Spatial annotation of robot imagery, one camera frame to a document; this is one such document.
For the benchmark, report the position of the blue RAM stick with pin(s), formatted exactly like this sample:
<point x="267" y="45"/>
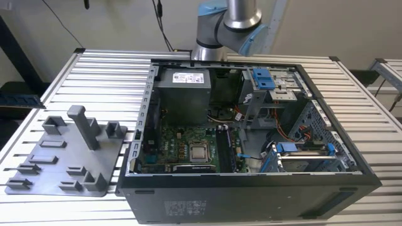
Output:
<point x="22" y="101"/>

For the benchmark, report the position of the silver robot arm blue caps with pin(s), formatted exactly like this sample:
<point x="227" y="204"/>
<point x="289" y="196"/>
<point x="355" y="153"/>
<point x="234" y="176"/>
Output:
<point x="242" y="18"/>

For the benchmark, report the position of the black RAM slot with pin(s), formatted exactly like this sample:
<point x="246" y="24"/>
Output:
<point x="225" y="150"/>

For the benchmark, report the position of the grey power supply box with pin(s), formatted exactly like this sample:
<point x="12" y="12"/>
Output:
<point x="182" y="106"/>

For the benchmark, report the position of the black round plastic housing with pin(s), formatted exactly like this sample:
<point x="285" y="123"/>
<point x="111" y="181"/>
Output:
<point x="225" y="113"/>

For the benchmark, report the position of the CPU socket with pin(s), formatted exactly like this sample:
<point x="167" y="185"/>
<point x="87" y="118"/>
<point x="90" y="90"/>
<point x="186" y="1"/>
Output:
<point x="198" y="142"/>

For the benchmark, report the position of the green motherboard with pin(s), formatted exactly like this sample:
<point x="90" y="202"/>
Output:
<point x="175" y="141"/>

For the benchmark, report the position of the black case fan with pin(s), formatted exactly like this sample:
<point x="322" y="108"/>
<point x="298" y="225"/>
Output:
<point x="155" y="122"/>

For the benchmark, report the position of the silver CPU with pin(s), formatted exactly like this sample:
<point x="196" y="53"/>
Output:
<point x="198" y="153"/>

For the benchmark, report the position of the grey metal drive cage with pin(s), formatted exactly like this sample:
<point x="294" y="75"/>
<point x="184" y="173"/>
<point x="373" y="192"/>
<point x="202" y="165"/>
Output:
<point x="257" y="106"/>

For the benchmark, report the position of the blue plastic drive latch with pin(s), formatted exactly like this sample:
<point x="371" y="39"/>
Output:
<point x="263" y="80"/>

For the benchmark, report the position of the teal square board part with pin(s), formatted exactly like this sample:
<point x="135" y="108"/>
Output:
<point x="151" y="159"/>

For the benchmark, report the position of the hard disk blue carrier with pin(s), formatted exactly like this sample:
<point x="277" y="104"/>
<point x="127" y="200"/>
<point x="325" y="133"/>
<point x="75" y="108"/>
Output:
<point x="287" y="147"/>

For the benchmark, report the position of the black open PC case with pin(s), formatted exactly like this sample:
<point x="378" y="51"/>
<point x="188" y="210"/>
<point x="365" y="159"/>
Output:
<point x="219" y="200"/>

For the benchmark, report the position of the grey plastic parts rack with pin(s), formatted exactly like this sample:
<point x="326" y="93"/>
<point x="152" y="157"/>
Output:
<point x="72" y="160"/>

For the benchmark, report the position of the black hanging plug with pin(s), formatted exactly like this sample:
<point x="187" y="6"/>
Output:
<point x="86" y="4"/>

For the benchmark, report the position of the aluminium slat side table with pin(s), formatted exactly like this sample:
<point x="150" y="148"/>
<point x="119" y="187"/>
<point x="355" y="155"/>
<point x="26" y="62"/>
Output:
<point x="389" y="70"/>

